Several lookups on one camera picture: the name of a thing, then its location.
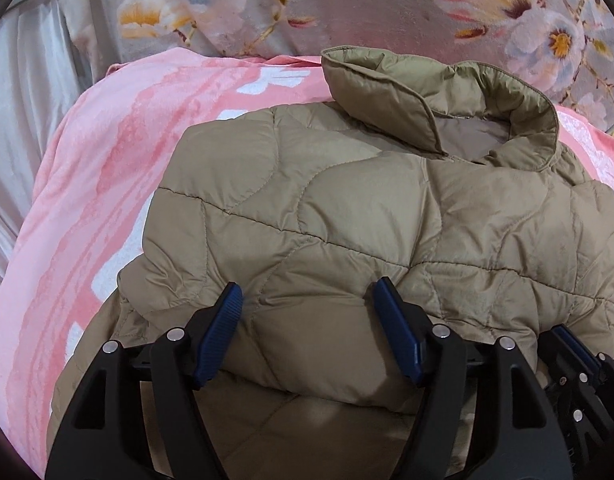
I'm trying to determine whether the khaki quilted jacket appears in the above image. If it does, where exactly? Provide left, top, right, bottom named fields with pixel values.
left=46, top=46, right=614, bottom=480

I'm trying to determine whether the grey satin cloth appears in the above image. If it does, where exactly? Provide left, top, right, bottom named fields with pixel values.
left=0, top=7, right=115, bottom=311

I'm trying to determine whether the pink patterned blanket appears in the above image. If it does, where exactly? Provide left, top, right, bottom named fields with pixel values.
left=0, top=47, right=614, bottom=461

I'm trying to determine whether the grey floral bedsheet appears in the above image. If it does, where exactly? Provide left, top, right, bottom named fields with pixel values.
left=62, top=0, right=614, bottom=138

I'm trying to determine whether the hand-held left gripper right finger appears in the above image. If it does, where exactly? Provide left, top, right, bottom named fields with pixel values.
left=369, top=276, right=574, bottom=480

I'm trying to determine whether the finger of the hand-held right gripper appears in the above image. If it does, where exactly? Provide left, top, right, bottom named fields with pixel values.
left=537, top=324, right=614, bottom=480

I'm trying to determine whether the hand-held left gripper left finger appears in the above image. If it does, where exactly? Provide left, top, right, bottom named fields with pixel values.
left=46, top=281, right=245, bottom=480

